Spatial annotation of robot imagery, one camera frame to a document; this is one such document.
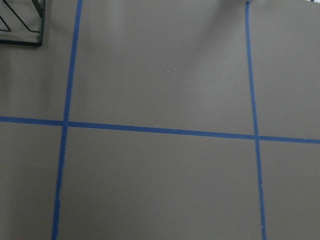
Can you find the black wire cup rack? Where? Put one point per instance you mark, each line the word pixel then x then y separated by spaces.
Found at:
pixel 22 22

